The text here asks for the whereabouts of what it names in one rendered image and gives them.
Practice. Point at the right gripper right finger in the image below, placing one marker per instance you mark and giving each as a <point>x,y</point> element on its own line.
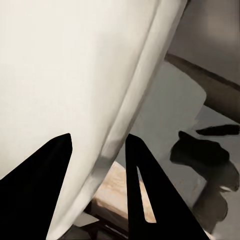
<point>174,219</point>

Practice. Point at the bowl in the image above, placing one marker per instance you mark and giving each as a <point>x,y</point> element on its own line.
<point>83,67</point>

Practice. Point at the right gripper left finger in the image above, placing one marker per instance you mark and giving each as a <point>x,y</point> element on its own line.
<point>29,193</point>

